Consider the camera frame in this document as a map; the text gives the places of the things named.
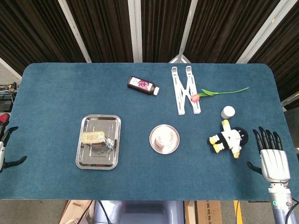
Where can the dark brown curtain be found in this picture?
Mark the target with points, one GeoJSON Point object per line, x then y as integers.
{"type": "Point", "coordinates": [105, 28]}

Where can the lavender robot torso base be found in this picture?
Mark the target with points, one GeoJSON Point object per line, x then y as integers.
{"type": "Point", "coordinates": [144, 214]}

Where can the brown cardboard box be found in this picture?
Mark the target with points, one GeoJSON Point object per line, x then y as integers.
{"type": "Point", "coordinates": [205, 213]}

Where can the gold sardine tin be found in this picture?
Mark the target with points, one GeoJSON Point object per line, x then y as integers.
{"type": "Point", "coordinates": [93, 137]}

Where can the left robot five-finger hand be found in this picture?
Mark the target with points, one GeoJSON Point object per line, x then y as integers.
{"type": "Point", "coordinates": [2, 154]}

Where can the white frame post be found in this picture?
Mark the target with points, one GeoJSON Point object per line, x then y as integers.
{"type": "Point", "coordinates": [189, 23]}
{"type": "Point", "coordinates": [264, 30]}
{"type": "Point", "coordinates": [135, 30]}
{"type": "Point", "coordinates": [75, 32]}

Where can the red and black shoe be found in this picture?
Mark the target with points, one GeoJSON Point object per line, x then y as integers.
{"type": "Point", "coordinates": [4, 117]}

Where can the rectangular stainless steel tray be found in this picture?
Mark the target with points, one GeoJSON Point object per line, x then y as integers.
{"type": "Point", "coordinates": [98, 161]}

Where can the penguin plush toy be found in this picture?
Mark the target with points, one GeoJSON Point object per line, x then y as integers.
{"type": "Point", "coordinates": [230, 137]}

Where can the white folding laptop stand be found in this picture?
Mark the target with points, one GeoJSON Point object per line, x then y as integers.
{"type": "Point", "coordinates": [180, 105]}

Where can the round stainless steel plate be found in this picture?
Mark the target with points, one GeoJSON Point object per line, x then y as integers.
{"type": "Point", "coordinates": [164, 151]}

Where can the light wooden crate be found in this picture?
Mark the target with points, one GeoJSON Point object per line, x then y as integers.
{"type": "Point", "coordinates": [74, 210]}

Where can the blue felt table cover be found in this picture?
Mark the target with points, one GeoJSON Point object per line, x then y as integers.
{"type": "Point", "coordinates": [58, 93]}

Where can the dark juice bottle white cap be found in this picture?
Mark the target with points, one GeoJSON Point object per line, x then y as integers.
{"type": "Point", "coordinates": [140, 84]}

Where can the artificial pink tulip flower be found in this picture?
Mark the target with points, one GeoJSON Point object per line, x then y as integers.
{"type": "Point", "coordinates": [195, 98]}

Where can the small white jar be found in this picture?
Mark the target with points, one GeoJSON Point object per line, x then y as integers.
{"type": "Point", "coordinates": [228, 112]}

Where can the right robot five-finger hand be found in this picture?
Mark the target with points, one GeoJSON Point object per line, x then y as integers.
{"type": "Point", "coordinates": [274, 165]}

